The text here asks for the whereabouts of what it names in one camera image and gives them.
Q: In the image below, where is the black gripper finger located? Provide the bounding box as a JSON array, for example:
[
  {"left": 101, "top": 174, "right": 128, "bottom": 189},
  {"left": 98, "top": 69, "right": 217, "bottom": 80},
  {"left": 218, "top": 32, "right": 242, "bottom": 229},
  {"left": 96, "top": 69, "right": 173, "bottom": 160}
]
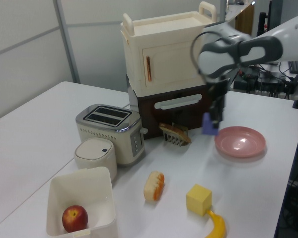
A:
[
  {"left": 210, "top": 100, "right": 220, "bottom": 130},
  {"left": 218, "top": 99, "right": 226, "bottom": 122}
]

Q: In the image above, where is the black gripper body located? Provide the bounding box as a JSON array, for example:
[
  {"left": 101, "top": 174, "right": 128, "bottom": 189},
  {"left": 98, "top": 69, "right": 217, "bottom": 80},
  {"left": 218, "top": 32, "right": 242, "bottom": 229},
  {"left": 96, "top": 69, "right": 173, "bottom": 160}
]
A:
[{"left": 205, "top": 76, "right": 230, "bottom": 108}]

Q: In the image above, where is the purple cube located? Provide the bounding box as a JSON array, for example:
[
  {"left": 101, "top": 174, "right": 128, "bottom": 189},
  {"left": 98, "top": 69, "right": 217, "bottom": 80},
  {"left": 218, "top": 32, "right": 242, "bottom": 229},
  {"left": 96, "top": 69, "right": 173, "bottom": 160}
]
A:
[{"left": 202, "top": 113, "right": 220, "bottom": 136}]

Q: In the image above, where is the yellow cube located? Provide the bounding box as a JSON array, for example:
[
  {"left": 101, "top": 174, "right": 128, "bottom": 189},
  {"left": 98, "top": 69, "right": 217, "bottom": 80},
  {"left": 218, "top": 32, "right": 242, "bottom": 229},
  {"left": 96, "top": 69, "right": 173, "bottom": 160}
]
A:
[{"left": 185, "top": 183, "right": 213, "bottom": 216}]

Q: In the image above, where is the pink plate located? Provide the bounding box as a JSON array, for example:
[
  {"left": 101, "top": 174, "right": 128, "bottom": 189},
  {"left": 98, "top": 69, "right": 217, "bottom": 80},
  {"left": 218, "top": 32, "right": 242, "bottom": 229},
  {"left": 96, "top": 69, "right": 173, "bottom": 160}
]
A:
[{"left": 214, "top": 126, "right": 267, "bottom": 159}]

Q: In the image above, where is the brown bread slice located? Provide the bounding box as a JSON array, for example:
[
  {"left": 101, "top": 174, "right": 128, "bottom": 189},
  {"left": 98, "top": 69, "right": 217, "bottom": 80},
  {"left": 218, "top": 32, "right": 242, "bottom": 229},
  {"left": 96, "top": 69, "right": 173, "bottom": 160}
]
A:
[{"left": 158, "top": 122, "right": 192, "bottom": 144}]

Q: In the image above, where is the metal toast rack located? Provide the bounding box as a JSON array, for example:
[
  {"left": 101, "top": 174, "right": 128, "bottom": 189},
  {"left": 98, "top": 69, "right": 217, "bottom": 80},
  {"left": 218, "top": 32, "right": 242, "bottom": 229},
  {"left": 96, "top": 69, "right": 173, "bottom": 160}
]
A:
[{"left": 163, "top": 122, "right": 189, "bottom": 147}]

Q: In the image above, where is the cream toy cabinet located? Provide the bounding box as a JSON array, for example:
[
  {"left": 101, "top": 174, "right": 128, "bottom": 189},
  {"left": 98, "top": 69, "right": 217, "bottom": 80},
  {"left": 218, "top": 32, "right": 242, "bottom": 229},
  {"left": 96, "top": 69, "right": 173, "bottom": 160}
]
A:
[{"left": 120, "top": 1, "right": 217, "bottom": 96}]

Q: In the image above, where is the short twisted bread roll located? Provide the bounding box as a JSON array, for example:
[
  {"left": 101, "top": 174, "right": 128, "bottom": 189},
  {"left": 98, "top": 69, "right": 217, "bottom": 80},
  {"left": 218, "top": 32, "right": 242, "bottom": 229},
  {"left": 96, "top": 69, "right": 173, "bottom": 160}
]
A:
[{"left": 143, "top": 171, "right": 165, "bottom": 201}]

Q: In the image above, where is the yellow banana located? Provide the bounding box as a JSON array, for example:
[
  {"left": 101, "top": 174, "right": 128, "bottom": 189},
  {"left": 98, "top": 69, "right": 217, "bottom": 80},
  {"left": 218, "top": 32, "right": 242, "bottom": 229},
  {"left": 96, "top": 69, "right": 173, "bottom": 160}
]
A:
[{"left": 203, "top": 209, "right": 226, "bottom": 238}]

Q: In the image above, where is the cream and silver toaster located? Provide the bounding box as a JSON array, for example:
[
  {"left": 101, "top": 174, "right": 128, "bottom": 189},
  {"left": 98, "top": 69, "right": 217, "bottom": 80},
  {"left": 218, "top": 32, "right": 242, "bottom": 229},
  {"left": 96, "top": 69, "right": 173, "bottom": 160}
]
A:
[{"left": 75, "top": 104, "right": 149, "bottom": 167}]

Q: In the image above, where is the small white lidded bin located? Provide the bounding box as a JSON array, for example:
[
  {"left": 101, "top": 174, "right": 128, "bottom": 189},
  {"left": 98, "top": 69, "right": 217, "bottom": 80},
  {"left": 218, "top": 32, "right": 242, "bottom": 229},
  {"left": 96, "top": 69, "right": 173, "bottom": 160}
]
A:
[{"left": 74, "top": 138, "right": 118, "bottom": 181}]

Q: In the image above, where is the white plastic storage bin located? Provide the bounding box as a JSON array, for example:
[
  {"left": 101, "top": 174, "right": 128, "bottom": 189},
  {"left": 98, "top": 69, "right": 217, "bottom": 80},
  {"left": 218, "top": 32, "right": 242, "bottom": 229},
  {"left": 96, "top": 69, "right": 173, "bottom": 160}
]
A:
[{"left": 46, "top": 166, "right": 119, "bottom": 238}]

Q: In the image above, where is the red apple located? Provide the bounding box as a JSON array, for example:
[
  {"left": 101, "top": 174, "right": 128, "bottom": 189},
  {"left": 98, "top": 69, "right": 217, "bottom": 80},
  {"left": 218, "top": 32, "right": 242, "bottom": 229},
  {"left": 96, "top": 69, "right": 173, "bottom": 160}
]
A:
[{"left": 62, "top": 205, "right": 89, "bottom": 233}]

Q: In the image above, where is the white oven drawer handle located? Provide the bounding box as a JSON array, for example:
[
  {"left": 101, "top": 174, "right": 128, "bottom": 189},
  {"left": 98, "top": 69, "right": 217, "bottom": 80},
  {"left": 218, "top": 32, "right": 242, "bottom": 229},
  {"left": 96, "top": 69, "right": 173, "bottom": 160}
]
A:
[{"left": 154, "top": 93, "right": 203, "bottom": 110}]

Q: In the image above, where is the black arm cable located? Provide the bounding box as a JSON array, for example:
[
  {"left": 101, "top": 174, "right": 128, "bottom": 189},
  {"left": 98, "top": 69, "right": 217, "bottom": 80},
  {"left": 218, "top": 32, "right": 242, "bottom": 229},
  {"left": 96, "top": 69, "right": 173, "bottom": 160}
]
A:
[{"left": 190, "top": 32, "right": 242, "bottom": 84}]

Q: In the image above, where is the black cable bundle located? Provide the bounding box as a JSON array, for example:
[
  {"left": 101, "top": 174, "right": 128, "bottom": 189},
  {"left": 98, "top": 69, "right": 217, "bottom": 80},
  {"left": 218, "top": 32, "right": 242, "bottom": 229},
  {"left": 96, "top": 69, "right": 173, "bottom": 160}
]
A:
[{"left": 232, "top": 63, "right": 298, "bottom": 98}]

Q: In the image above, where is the copper cabinet door handle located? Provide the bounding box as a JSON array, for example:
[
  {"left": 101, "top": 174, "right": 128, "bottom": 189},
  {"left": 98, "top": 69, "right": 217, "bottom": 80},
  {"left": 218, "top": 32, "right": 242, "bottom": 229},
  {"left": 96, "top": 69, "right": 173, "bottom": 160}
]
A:
[{"left": 146, "top": 56, "right": 152, "bottom": 82}]

